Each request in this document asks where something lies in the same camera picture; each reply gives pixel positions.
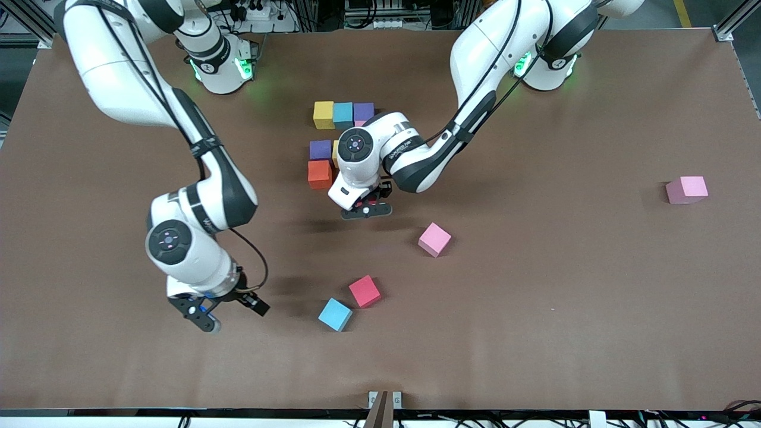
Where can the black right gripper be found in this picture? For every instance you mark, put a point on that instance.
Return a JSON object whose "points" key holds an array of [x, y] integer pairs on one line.
{"points": [[242, 294]]}

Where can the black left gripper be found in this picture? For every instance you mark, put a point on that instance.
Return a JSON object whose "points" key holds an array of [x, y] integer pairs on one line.
{"points": [[381, 191]]}

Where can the red foam cube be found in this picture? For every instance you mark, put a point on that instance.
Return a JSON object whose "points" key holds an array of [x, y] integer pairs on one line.
{"points": [[364, 291], [370, 203]]}

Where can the yellow foam cube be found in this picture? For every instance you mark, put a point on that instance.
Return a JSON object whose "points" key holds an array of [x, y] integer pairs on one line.
{"points": [[324, 115], [335, 153]]}

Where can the orange foam cube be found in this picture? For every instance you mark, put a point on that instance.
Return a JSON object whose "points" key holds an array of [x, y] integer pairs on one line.
{"points": [[319, 174]]}

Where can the purple foam cube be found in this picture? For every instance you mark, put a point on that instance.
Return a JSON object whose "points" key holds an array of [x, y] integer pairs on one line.
{"points": [[364, 110], [320, 150]]}

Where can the blue foam cube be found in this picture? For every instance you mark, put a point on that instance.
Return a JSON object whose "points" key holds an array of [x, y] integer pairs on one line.
{"points": [[335, 314], [343, 116]]}

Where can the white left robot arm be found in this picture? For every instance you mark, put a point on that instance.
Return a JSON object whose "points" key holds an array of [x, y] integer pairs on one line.
{"points": [[357, 172]]}

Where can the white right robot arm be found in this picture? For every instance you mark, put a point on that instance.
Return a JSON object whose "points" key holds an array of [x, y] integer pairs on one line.
{"points": [[202, 261]]}

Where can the white power strip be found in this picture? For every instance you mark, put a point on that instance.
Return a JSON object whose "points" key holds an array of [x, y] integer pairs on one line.
{"points": [[257, 13]]}

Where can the small white box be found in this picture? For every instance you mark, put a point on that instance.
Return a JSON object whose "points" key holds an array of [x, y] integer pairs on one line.
{"points": [[597, 420]]}

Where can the silver metal bracket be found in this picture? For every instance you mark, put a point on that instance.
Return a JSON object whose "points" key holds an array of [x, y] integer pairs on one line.
{"points": [[373, 398]]}

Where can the brown camera post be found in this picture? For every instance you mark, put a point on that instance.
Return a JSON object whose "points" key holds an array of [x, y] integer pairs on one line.
{"points": [[380, 413]]}

